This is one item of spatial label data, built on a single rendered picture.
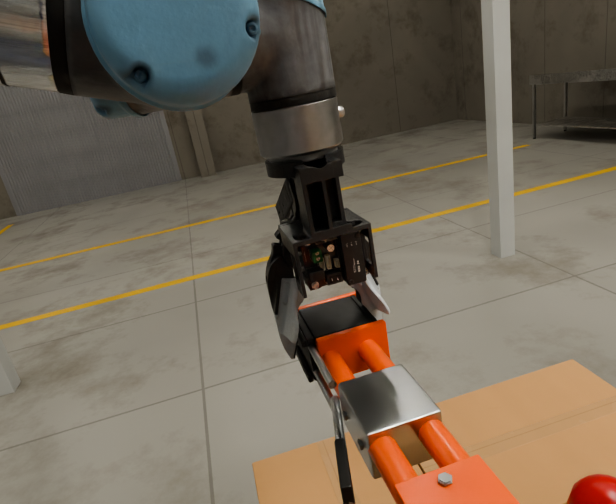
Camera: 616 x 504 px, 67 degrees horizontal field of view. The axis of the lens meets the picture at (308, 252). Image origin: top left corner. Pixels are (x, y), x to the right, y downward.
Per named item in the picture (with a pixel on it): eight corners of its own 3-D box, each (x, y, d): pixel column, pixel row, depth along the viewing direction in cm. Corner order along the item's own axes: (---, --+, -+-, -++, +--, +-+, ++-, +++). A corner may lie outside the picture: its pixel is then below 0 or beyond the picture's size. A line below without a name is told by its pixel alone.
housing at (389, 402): (449, 454, 37) (446, 408, 35) (370, 483, 35) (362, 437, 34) (409, 401, 43) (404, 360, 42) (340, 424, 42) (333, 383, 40)
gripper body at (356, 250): (302, 306, 41) (273, 171, 36) (281, 273, 49) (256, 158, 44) (382, 283, 42) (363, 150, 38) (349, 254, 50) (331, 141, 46)
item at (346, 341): (391, 363, 49) (386, 321, 47) (324, 384, 47) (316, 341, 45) (362, 326, 56) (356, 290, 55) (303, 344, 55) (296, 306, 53)
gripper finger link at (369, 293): (394, 352, 47) (349, 287, 43) (372, 326, 52) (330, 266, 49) (419, 334, 47) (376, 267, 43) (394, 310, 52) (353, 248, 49)
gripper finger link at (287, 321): (274, 381, 44) (292, 291, 42) (263, 350, 50) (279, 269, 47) (305, 382, 45) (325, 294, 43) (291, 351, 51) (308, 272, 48)
